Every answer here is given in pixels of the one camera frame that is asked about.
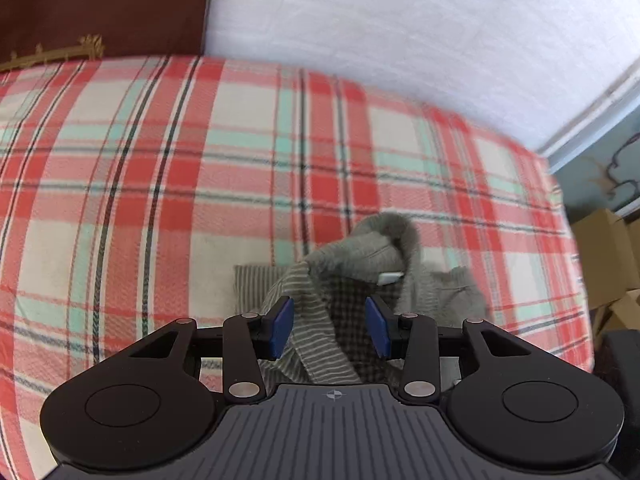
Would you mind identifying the cardboard box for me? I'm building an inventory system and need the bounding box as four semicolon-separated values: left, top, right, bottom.
592;287;640;341
570;207;640;281

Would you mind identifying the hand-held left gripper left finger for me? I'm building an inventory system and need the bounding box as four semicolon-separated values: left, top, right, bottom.
128;296;296;404

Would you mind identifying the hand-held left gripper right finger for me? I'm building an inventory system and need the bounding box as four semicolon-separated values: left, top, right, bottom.
365;295;526;406

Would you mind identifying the red plaid bed sheet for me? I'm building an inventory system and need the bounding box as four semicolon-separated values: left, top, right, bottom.
0;55;598;480

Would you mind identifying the brown wooden headboard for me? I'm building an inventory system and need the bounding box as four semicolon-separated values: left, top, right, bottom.
0;0;217;73

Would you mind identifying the white door frame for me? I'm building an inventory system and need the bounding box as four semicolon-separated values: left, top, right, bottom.
532;57;640;161

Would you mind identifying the green striped shirt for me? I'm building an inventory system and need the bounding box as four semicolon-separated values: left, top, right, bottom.
234;211;488;386

